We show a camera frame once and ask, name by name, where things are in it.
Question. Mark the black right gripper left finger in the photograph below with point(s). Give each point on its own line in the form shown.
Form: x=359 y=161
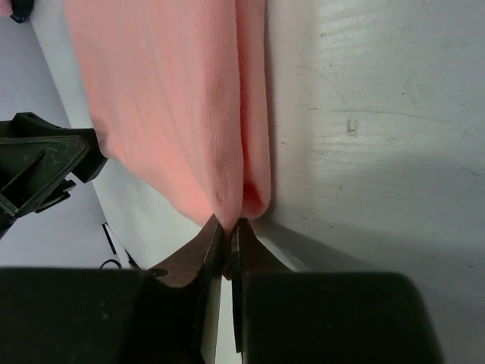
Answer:
x=166 y=314

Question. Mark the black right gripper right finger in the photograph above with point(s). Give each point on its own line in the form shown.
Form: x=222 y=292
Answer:
x=282 y=316

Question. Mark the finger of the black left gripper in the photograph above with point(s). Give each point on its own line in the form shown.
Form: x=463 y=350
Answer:
x=36 y=157

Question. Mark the salmon pink t-shirt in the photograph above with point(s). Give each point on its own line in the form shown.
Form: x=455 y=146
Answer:
x=176 y=92

